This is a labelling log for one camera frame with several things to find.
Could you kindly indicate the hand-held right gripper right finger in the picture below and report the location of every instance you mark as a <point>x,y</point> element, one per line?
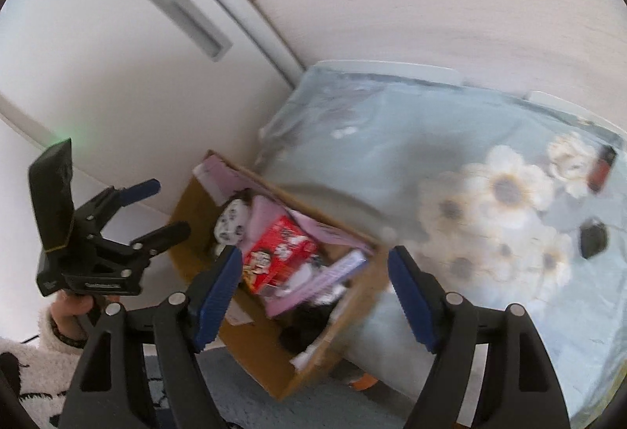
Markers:
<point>411,299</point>

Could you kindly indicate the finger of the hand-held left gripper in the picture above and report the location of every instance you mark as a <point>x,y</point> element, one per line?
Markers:
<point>139,191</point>
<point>166,233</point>

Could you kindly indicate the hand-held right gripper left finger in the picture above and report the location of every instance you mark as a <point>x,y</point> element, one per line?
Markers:
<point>220,294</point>

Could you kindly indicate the cardboard box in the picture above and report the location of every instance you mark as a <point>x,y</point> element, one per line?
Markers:
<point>264,360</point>

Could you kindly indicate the person's left forearm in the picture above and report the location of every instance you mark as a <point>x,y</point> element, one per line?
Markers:
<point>34,375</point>

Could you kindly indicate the person's left hand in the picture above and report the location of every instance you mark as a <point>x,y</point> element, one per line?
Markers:
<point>73,311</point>

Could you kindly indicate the white black spotted pouch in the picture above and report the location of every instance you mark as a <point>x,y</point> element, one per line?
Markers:
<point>232,220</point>

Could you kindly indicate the red snack packet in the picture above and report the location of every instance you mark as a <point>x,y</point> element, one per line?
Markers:
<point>274,252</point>

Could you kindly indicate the pink paper sheet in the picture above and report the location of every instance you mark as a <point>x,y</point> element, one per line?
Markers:
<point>218,176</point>
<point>328,233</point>

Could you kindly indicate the purple flat box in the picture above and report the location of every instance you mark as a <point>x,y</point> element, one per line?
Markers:
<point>333,272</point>

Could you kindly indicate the pink packet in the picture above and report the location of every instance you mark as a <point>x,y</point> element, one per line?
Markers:
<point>269,218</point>

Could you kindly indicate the black cloth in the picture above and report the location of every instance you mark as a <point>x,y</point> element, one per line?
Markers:
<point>306,326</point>

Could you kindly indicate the orange object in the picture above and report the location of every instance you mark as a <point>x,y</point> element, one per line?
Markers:
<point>365,381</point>

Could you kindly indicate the white paper piece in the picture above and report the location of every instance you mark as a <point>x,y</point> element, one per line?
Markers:
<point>303,355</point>

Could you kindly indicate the white cabinet door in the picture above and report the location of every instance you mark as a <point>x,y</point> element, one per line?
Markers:
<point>98,66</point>

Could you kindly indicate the blue floral blanket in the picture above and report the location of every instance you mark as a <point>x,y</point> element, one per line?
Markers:
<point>392,140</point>

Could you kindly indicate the black small object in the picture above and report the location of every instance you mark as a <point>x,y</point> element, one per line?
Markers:
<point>593,238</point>

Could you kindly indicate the red black small pack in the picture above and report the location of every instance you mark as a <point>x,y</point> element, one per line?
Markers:
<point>600,171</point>

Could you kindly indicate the white mattress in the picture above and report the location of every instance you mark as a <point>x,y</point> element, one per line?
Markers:
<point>392,68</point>

